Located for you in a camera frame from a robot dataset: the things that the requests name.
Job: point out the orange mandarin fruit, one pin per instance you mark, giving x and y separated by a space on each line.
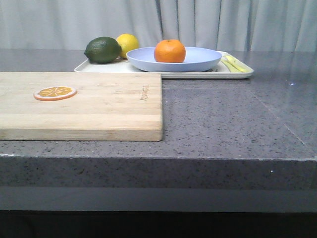
170 51

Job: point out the dark green lime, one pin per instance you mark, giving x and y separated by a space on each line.
102 50

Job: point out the grey curtain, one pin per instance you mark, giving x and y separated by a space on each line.
229 25

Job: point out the yellow lemon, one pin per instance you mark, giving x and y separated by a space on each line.
127 43

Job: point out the white rectangular tray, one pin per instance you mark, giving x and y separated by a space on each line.
221 71

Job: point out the wooden cutting board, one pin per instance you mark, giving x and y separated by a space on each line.
106 107

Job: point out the orange slice piece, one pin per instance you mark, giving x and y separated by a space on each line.
55 93

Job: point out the light blue plate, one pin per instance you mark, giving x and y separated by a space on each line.
196 60

